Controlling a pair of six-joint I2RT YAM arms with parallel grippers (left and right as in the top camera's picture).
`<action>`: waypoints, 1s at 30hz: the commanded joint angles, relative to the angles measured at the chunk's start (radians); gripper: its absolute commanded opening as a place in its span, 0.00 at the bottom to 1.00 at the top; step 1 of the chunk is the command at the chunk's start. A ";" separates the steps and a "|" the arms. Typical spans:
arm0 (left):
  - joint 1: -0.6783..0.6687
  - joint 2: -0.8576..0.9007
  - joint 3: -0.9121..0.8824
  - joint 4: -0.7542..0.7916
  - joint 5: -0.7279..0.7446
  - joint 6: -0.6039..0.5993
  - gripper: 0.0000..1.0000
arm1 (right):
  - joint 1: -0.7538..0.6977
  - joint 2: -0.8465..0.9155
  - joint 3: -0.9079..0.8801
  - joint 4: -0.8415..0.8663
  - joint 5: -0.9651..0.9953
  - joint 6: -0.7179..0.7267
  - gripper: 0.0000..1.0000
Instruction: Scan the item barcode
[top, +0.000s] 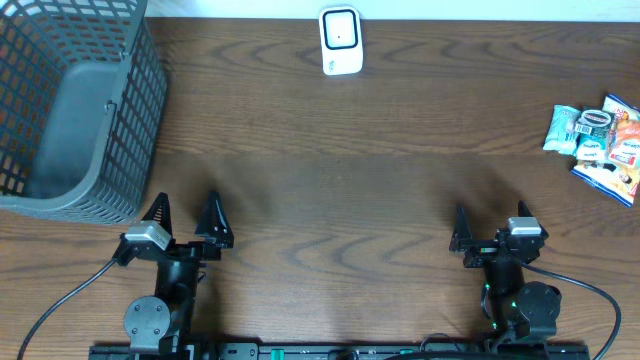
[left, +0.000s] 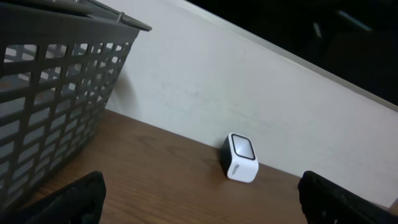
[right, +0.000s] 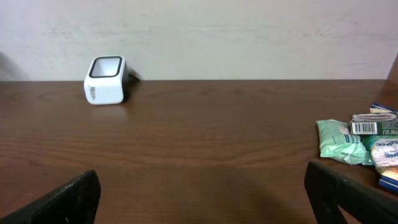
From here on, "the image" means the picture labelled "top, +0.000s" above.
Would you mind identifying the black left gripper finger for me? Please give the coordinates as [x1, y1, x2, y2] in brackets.
[195, 191, 234, 248]
[142, 192, 173, 236]

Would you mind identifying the light green snack packet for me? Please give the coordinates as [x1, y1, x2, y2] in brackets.
[542, 105, 581, 156]

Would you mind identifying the teal small snack packet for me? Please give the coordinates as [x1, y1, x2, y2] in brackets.
[575, 134, 608, 161]

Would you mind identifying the large beige snack bag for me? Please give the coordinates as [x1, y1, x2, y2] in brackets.
[571, 93, 639, 207]

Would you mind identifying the dark green round-logo packet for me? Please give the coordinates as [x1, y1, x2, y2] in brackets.
[574, 109, 615, 138]

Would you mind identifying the orange small snack packet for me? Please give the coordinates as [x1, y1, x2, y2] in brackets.
[608, 120, 639, 168]

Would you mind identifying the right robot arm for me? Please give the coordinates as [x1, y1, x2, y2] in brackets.
[449, 202, 562, 353]

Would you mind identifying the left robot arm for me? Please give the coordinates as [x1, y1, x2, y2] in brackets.
[113, 191, 234, 359]

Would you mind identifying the white barcode scanner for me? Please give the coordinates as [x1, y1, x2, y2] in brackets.
[318, 6, 364, 76]

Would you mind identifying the dark grey mesh plastic basket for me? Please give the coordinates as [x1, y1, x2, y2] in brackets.
[1, 0, 168, 224]

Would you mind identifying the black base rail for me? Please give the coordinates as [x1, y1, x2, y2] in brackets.
[88, 341, 591, 360]

